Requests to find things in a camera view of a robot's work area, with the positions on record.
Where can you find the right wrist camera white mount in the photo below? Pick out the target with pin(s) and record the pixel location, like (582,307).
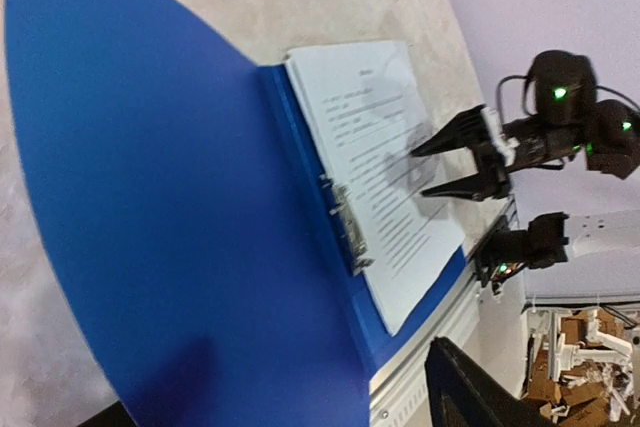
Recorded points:
(506,146)

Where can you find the metal folder clip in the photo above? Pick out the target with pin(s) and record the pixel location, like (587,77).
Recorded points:
(345,225)

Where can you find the blue plastic folder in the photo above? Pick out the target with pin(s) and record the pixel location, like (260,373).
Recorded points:
(169,209)

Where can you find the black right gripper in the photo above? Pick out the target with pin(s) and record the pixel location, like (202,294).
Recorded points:
(532,146)

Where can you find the aluminium front rail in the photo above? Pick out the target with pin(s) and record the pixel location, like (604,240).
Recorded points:
(490,329)

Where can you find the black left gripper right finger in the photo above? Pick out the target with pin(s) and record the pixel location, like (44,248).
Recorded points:
(461,393)

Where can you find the brown cardboard box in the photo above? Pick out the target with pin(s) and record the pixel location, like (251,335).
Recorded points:
(583,366)

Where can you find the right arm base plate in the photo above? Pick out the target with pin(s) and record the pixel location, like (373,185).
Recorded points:
(500,255)

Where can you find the white printed paper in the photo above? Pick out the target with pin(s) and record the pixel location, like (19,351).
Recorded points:
(363,108)

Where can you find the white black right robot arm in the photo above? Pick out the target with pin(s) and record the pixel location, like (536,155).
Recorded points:
(568,117)

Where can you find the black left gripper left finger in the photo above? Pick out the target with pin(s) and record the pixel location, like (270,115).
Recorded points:
(113,416)

